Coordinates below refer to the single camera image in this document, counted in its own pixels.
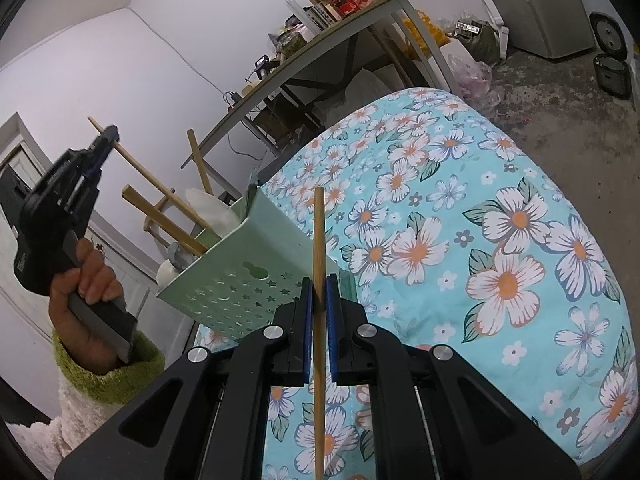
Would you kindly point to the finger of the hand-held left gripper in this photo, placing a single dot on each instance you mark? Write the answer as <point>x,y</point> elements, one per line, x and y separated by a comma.
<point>107,137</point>
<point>92,177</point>

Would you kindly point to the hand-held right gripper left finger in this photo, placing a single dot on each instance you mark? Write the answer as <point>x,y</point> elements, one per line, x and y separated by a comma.
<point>307,340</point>

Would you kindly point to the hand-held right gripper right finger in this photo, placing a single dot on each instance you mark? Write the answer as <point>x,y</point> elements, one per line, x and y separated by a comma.
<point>331,340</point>

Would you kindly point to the green perforated utensil holder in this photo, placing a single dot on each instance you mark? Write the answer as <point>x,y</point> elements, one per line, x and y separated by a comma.
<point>260,250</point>

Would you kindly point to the metal spoon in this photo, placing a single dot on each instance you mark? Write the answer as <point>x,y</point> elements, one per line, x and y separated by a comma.
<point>182,255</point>

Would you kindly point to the small white plastic spoon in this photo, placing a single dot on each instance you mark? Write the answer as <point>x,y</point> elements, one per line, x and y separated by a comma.
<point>167,272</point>

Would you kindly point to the large white plastic spoon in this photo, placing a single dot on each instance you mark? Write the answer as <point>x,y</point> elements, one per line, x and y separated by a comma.
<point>212,212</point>

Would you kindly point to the person's left hand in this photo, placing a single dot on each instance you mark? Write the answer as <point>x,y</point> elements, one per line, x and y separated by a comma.
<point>85,330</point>

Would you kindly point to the wooden chair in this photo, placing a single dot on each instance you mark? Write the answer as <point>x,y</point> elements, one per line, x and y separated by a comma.
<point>157,222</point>

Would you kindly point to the blue floral blanket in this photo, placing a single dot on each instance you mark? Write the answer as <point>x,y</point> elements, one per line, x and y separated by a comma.
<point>475,235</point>

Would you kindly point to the glass jar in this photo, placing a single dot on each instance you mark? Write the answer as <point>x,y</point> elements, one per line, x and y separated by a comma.
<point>291,42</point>

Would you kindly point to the grey table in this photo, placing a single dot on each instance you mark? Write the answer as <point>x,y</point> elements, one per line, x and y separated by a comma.
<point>310,47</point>

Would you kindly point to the white plastic bag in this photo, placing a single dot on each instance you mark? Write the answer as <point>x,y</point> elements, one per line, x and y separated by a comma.
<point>470,77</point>

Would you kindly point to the yellow plastic bag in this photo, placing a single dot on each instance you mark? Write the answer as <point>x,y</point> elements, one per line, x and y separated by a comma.
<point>425,32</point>

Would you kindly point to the green bag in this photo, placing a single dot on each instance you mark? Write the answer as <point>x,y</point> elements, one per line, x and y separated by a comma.
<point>480,42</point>

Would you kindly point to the white board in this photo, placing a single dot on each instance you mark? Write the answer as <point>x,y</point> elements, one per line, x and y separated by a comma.
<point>495,25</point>

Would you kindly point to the silver fridge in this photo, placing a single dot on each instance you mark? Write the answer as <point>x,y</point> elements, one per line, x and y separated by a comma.
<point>540,5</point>

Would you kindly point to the black rice cooker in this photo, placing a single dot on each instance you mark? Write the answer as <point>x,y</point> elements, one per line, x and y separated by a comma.
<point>610,60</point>

